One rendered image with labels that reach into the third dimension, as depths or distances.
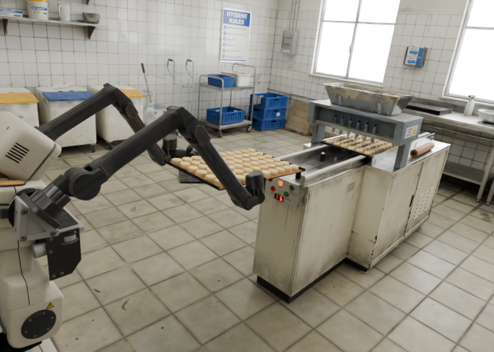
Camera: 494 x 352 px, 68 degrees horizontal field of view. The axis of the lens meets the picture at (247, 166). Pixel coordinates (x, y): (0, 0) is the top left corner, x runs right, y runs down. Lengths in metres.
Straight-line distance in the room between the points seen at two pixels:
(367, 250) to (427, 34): 3.80
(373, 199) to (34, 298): 2.07
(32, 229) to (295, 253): 1.54
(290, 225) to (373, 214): 0.72
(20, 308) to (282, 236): 1.44
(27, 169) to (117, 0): 4.65
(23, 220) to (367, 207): 2.17
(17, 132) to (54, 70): 4.28
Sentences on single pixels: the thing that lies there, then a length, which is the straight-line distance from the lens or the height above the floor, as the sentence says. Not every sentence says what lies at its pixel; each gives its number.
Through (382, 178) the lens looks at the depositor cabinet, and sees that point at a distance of 2.61.
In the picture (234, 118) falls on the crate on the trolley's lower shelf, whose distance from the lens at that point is 6.20.
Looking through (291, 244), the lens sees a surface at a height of 0.44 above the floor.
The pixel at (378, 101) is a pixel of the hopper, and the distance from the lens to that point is 2.60.
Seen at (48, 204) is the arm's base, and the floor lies 1.14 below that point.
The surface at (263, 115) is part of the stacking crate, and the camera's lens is 6.54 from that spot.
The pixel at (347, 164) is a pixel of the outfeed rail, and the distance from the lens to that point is 2.41.
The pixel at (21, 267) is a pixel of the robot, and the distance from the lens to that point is 1.37.
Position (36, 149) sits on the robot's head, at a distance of 1.19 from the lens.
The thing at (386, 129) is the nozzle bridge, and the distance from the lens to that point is 2.63.
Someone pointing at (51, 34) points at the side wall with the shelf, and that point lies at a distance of 5.40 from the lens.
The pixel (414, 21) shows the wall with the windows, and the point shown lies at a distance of 6.02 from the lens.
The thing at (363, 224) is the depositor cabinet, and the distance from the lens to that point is 2.77.
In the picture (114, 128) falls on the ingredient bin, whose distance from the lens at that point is 5.12.
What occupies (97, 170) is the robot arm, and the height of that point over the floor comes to 1.21.
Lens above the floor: 1.60
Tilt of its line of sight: 20 degrees down
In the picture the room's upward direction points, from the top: 5 degrees clockwise
